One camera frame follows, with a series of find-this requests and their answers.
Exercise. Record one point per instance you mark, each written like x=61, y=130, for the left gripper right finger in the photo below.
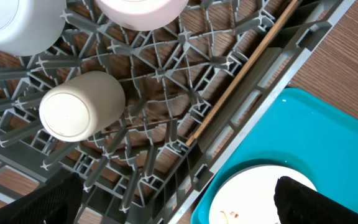
x=299, y=204

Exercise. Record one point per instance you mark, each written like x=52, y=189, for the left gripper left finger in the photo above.
x=58, y=201

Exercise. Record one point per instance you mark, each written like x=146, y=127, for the large white plate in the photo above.
x=247, y=196

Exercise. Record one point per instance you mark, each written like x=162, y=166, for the cream cup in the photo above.
x=82, y=106

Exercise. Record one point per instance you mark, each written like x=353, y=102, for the grey-green bowl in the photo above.
x=29, y=27

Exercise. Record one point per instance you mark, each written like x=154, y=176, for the small pink bowl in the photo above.
x=142, y=15

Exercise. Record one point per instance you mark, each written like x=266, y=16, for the teal serving tray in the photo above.
x=302, y=132

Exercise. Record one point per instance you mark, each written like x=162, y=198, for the grey dish rack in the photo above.
x=176, y=72

